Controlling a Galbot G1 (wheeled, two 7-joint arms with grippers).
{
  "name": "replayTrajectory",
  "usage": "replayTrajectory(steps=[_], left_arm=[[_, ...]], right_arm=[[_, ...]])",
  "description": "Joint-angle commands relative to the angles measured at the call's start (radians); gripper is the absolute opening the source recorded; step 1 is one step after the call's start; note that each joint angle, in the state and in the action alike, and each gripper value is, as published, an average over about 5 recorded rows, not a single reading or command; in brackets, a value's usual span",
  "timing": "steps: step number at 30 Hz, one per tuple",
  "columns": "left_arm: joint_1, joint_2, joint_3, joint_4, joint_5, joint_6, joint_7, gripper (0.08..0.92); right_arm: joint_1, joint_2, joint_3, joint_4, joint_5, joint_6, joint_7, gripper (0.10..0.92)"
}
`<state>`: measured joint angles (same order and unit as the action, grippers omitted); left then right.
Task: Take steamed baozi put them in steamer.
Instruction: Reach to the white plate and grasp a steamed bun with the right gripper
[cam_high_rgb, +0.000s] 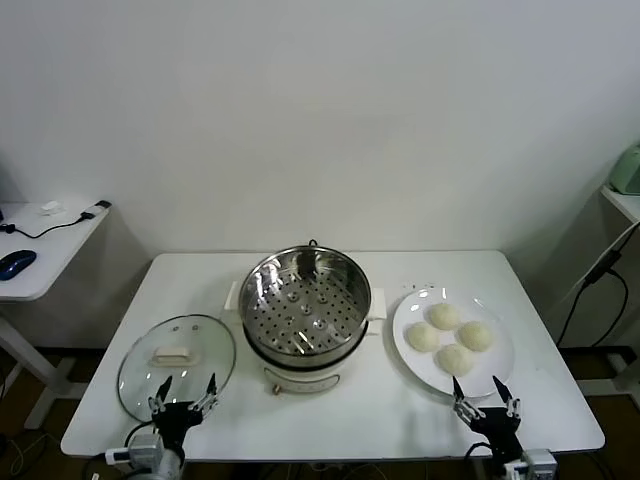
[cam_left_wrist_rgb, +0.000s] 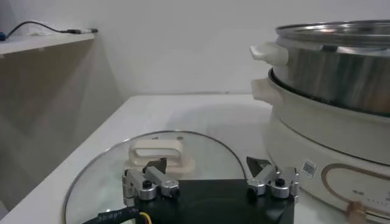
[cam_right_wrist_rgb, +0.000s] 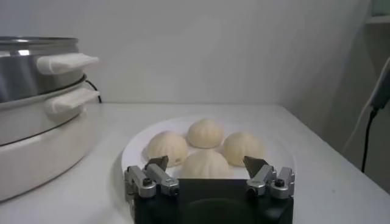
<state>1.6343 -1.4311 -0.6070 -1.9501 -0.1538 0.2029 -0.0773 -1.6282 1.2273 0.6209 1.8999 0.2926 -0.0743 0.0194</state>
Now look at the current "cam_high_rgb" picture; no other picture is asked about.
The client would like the perforated steel steamer basket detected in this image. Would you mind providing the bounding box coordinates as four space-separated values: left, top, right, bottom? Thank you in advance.
238 244 374 357

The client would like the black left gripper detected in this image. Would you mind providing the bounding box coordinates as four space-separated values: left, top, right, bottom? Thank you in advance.
148 373 221 446

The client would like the white side desk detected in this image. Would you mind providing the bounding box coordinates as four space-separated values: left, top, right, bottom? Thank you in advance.
0 201 112 431

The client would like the mint green appliance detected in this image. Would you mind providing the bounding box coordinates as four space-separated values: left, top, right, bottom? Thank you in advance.
608 141 640 196

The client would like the black power adapter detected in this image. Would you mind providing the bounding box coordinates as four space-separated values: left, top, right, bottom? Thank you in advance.
583 249 624 286

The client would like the black hanging power cable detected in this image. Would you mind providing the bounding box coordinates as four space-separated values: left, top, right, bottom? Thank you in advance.
556 269 630 349

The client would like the white electric cooker pot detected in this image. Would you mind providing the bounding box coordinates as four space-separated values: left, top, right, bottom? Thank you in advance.
223 280 388 396

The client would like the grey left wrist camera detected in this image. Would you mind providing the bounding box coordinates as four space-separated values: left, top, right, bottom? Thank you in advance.
105 433 166 464

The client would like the black desk cable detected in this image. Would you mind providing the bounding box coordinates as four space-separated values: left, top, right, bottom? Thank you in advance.
0 212 96 240

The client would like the glass lid with white handle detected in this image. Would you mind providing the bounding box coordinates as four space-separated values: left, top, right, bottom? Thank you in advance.
116 313 237 426

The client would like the blue computer mouse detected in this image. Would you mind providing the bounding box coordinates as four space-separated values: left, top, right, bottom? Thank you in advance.
0 249 38 281

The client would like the white round plate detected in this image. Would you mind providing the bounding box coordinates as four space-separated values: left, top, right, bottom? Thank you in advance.
391 285 516 399

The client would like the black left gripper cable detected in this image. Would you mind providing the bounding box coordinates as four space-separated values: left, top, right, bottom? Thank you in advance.
123 422 157 451

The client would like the white steamed baozi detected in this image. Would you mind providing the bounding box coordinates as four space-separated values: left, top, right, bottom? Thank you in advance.
434 343 475 377
455 320 494 352
405 322 441 352
425 302 461 331

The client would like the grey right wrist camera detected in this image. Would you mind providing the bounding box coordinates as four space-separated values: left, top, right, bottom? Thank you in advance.
504 448 557 480

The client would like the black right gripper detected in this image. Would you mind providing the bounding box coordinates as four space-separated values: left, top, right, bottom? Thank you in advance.
451 375 524 461

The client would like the white shelf table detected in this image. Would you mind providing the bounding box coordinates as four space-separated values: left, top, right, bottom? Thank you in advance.
574 183 640 396

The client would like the thin white leaning strip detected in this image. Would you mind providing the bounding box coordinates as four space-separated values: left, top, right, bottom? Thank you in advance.
552 219 640 306

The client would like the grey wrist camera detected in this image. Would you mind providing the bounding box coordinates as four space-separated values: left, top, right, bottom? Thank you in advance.
105 433 166 464
504 448 557 480

